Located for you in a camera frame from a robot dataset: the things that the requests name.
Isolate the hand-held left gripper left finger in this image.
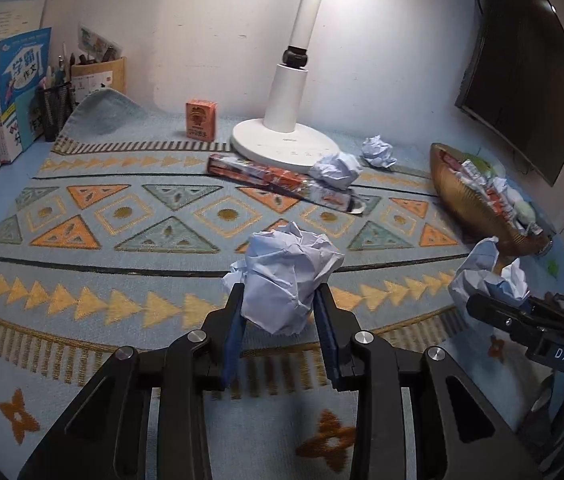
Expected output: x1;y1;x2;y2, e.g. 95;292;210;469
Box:
17;282;247;480

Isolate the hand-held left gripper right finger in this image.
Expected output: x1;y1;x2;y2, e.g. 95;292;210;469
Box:
314;284;545;480

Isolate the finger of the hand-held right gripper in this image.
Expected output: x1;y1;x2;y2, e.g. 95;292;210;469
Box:
466;292;543;347

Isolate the white paper ball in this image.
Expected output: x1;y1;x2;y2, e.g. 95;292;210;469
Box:
360;135;398;170
222;220;345;336
448;236;532;311
308;152;363;191

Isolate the woven brown basket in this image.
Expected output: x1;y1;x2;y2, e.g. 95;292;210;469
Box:
429;142;556;259

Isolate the pile of snack packets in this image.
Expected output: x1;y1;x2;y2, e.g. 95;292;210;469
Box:
439;150;545;236

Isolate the long red snack packet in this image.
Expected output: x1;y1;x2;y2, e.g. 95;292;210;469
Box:
306;180;369;216
206;153;313;194

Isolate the patterned woven table mat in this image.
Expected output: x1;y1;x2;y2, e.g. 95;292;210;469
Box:
0;87;564;480

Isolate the white desk lamp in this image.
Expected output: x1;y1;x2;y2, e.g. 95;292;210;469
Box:
231;0;341;171

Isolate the small orange box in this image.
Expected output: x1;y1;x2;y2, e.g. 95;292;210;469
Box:
185;98;218;142

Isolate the black flat monitor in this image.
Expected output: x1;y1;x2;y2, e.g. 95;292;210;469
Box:
454;0;564;187

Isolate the black mesh pen holder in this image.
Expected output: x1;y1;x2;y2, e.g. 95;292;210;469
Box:
36;44;76;143

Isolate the kraft paper storage box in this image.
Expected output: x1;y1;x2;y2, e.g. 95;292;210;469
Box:
69;22;127;107

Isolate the blue cover book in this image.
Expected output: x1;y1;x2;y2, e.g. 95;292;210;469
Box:
0;27;53;164

